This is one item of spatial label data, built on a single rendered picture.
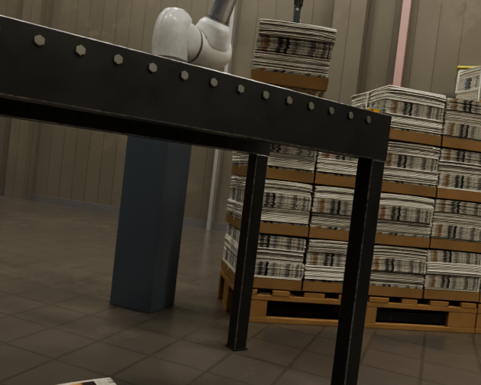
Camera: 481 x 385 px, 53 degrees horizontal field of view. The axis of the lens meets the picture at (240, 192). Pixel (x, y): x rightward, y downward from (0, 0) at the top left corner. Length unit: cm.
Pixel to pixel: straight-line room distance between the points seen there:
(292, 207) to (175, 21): 91
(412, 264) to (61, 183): 494
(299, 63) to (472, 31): 329
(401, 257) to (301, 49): 102
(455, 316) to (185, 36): 174
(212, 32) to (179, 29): 17
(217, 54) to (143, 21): 388
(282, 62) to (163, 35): 54
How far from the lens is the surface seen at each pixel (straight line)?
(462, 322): 254
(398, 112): 226
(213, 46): 223
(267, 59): 187
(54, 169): 656
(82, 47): 88
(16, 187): 678
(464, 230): 245
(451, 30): 502
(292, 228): 206
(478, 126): 248
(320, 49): 189
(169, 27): 213
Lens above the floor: 60
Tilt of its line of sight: 2 degrees down
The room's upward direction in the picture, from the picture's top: 7 degrees clockwise
